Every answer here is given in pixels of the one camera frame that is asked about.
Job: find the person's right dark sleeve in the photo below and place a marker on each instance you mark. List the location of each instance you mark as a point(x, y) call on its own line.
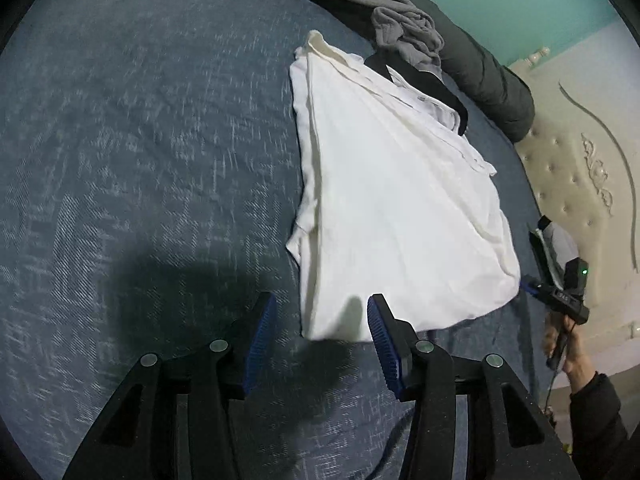
point(602, 447)

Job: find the cream tufted headboard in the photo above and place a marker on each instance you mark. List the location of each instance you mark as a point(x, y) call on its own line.
point(579, 160)

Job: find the stack of folded clothes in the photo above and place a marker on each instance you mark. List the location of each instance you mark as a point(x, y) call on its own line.
point(553, 248)

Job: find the person's right hand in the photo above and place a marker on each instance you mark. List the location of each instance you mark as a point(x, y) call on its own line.
point(577, 366)

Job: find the blue patterned bed sheet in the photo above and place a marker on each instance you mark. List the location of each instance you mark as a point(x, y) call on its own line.
point(149, 181)

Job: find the grey crumpled garment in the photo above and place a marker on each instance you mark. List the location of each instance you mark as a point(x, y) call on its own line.
point(399, 25)

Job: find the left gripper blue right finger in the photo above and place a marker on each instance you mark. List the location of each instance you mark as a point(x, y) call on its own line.
point(508, 436)

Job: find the white polo shirt black trim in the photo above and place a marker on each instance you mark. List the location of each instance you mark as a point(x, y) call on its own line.
point(396, 201)

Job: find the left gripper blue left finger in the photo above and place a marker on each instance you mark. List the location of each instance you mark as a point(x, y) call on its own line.
point(170, 419)

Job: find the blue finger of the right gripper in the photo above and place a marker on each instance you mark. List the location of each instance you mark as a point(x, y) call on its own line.
point(527, 287)

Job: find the dark grey rolled duvet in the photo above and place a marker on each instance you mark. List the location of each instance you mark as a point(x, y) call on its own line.
point(499, 93)

